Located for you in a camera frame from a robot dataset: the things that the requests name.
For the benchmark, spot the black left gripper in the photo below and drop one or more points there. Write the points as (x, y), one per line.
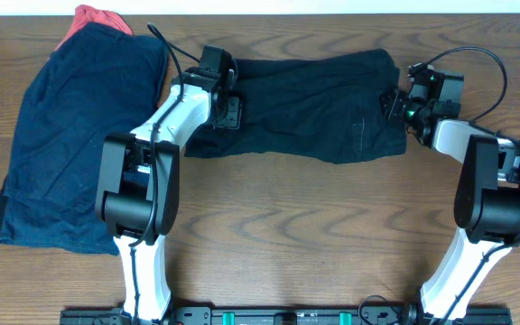
(235, 121)

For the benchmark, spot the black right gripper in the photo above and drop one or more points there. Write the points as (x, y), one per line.
(396, 99)

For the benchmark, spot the black shorts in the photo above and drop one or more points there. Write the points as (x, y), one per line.
(325, 109)

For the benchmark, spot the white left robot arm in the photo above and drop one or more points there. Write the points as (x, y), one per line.
(139, 183)

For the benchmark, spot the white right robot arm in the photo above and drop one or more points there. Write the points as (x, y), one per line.
(487, 200)

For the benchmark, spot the navy blue shorts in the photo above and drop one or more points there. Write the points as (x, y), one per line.
(98, 82)

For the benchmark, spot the red garment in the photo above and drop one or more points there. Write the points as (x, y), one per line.
(85, 14)

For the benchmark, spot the black mounting rail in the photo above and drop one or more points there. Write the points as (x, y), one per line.
(382, 315)

